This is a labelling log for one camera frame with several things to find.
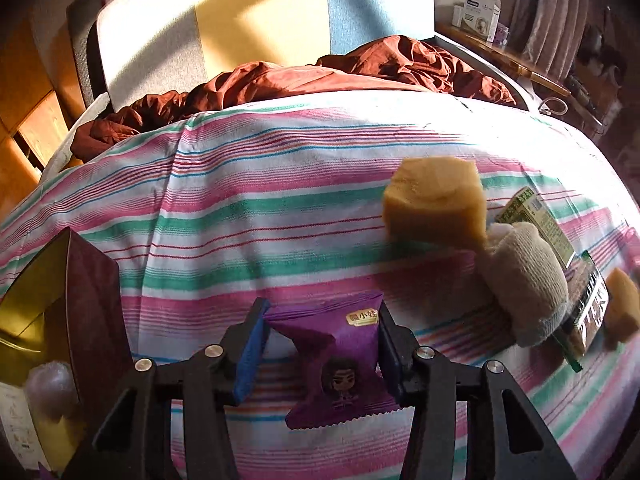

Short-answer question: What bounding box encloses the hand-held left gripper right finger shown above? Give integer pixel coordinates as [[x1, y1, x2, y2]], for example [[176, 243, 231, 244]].
[[377, 304, 568, 480]]

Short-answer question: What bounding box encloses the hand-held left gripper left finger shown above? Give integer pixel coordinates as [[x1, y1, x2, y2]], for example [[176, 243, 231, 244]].
[[62, 297, 272, 480]]

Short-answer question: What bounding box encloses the purple snack packet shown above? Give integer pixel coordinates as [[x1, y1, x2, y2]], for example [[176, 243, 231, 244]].
[[264, 290, 416, 431]]

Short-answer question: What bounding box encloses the gold tin box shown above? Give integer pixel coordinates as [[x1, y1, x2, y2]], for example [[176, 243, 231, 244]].
[[0, 226, 135, 471]]

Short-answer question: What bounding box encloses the white sock ball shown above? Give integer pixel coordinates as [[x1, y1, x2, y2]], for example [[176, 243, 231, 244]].
[[25, 360, 81, 421]]

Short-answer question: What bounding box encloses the beige carton box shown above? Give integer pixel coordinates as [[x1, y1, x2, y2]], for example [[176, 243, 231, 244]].
[[0, 382, 46, 471]]

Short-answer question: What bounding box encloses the striped bed sheet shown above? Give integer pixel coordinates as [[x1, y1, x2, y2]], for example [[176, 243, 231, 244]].
[[0, 87, 640, 480]]

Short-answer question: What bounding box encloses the cream sock ball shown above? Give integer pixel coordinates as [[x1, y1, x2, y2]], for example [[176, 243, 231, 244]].
[[477, 221, 571, 347]]

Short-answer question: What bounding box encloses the large yellow sponge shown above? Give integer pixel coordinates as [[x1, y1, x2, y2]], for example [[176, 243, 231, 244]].
[[382, 156, 488, 251]]

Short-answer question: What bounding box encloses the brown green snack packet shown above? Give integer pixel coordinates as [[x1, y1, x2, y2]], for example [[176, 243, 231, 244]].
[[550, 250, 612, 373]]

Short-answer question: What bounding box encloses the small yellow sponge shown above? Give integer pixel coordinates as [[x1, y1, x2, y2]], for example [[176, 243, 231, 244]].
[[602, 267, 640, 345]]

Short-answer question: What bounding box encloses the brown rumpled blanket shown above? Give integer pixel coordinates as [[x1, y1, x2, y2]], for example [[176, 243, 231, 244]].
[[70, 35, 516, 163]]

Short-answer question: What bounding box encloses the wooden shelf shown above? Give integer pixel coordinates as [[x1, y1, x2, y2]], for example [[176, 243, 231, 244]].
[[435, 22, 573, 98]]

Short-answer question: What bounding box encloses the grey yellow blue headboard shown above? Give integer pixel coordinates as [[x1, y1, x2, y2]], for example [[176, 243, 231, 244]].
[[95, 0, 436, 111]]

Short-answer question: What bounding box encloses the wooden wardrobe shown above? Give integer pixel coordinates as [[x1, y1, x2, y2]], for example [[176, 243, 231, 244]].
[[0, 10, 86, 221]]

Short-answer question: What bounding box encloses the white printed box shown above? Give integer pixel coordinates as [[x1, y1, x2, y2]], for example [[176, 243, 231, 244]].
[[452, 0, 502, 43]]

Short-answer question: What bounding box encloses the beige striped curtain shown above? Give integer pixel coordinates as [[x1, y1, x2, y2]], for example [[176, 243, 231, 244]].
[[510, 0, 591, 81]]

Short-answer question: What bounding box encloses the white cable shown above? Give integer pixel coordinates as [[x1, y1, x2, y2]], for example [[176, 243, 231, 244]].
[[537, 95, 568, 117]]

